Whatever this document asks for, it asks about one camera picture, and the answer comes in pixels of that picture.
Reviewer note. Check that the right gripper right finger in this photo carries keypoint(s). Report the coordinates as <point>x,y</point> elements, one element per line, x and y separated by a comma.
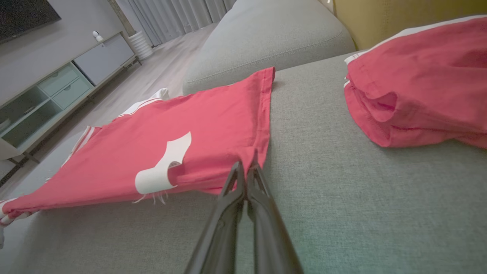
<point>266,228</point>

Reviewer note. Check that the large grey sofa seat cushion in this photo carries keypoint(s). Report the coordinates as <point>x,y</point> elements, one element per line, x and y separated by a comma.
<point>342,190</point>

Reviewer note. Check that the red shorts white trim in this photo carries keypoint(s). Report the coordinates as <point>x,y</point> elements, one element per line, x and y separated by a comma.
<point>426,83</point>

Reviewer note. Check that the grey pleated curtains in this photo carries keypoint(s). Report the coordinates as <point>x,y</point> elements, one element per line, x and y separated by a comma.
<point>171,17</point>

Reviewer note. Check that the yellow sofa backrest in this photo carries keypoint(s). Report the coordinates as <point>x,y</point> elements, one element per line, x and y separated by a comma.
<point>399,19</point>

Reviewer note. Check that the red basketball jersey number 23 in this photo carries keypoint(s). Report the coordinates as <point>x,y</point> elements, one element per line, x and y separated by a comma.
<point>171,125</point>

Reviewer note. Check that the black wall television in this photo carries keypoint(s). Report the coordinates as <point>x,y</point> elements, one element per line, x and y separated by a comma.
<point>19,15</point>

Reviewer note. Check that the indoor plant with trunk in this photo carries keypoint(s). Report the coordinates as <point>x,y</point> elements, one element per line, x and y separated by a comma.
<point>121,17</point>

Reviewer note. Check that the white ribbed plant pot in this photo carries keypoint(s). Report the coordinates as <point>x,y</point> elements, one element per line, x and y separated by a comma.
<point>140,45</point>

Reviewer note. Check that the grey green TV cabinet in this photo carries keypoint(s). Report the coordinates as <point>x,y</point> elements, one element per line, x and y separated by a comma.
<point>64,83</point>

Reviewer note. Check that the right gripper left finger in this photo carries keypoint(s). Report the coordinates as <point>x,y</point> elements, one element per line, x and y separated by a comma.
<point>224,228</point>

